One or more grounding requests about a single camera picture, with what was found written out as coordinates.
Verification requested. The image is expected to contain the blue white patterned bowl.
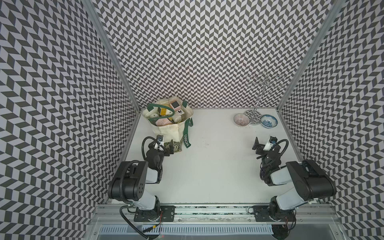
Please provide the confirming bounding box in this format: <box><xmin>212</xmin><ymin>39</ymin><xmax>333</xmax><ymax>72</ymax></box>
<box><xmin>260</xmin><ymin>115</ymin><xmax>279</xmax><ymax>129</ymax></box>

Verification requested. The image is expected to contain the white cartoon pencil sharpener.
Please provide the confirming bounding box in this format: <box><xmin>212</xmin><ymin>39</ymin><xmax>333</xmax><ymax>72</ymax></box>
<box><xmin>172</xmin><ymin>114</ymin><xmax>183</xmax><ymax>123</ymax></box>

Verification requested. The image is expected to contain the cream canvas tote bag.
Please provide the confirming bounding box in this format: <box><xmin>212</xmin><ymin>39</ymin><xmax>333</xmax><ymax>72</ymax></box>
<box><xmin>142</xmin><ymin>97</ymin><xmax>194</xmax><ymax>152</ymax></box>

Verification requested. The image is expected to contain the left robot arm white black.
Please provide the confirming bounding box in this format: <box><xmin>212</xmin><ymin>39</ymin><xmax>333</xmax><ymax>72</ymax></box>
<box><xmin>108</xmin><ymin>137</ymin><xmax>176</xmax><ymax>223</ymax></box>

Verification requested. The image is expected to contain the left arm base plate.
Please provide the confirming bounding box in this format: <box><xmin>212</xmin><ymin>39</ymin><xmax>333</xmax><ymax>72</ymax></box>
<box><xmin>134</xmin><ymin>205</ymin><xmax>176</xmax><ymax>223</ymax></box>

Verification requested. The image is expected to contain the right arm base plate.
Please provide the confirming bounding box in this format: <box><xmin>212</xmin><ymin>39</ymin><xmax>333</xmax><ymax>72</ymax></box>
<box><xmin>252</xmin><ymin>205</ymin><xmax>296</xmax><ymax>223</ymax></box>

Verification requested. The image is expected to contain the pink ribbed bowl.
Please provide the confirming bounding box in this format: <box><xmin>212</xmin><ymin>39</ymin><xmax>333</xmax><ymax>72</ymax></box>
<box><xmin>234</xmin><ymin>114</ymin><xmax>250</xmax><ymax>127</ymax></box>

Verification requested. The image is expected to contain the pink block pencil sharpener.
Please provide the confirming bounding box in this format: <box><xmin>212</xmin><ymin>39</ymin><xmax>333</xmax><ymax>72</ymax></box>
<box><xmin>170</xmin><ymin>101</ymin><xmax>182</xmax><ymax>111</ymax></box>

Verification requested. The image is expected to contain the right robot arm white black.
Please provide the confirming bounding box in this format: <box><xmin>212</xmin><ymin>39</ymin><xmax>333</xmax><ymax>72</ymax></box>
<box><xmin>253</xmin><ymin>136</ymin><xmax>337</xmax><ymax>222</ymax></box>

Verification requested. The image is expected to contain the pink rounded pencil sharpener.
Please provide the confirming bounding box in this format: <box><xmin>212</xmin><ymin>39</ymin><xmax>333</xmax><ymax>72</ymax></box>
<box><xmin>155</xmin><ymin>118</ymin><xmax>173</xmax><ymax>127</ymax></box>

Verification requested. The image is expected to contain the silver jewelry tree stand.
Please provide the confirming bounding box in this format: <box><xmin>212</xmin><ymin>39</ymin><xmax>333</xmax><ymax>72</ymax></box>
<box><xmin>244</xmin><ymin>72</ymin><xmax>287</xmax><ymax>126</ymax></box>

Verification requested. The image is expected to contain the aluminium mounting rail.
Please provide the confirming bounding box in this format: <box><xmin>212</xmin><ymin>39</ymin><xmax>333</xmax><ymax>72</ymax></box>
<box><xmin>89</xmin><ymin>203</ymin><xmax>343</xmax><ymax>226</ymax></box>

